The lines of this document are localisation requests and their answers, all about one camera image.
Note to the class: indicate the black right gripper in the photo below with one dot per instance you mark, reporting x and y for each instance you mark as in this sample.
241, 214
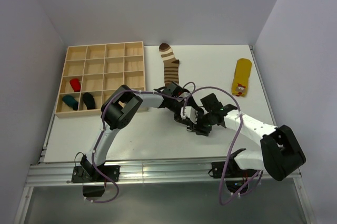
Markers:
201, 130

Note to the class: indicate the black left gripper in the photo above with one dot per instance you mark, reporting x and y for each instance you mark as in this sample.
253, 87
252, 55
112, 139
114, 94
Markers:
177, 117

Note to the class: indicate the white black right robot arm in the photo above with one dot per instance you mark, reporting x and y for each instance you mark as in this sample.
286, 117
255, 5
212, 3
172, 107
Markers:
279, 152

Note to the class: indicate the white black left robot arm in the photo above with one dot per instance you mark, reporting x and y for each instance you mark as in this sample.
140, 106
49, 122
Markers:
118, 111

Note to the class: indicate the brown striped sock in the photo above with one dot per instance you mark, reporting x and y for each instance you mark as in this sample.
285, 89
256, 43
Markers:
171, 64

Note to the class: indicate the yellow sock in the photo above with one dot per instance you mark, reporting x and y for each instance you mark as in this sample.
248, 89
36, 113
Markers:
242, 73

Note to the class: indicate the wooden compartment tray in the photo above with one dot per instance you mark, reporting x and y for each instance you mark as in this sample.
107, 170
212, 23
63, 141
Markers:
101, 70

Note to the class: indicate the red rolled sock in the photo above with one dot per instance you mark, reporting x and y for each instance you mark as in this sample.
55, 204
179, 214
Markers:
75, 84

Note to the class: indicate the green rolled sock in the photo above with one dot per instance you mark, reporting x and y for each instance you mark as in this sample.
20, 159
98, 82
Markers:
70, 101

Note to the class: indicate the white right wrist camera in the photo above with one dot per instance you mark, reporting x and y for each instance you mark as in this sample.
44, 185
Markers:
189, 114

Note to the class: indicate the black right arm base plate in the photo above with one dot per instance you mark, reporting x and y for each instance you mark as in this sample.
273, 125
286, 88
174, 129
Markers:
218, 170

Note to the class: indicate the aluminium frame rail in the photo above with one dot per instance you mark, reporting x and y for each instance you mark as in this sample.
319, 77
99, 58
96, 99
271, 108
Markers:
131, 172

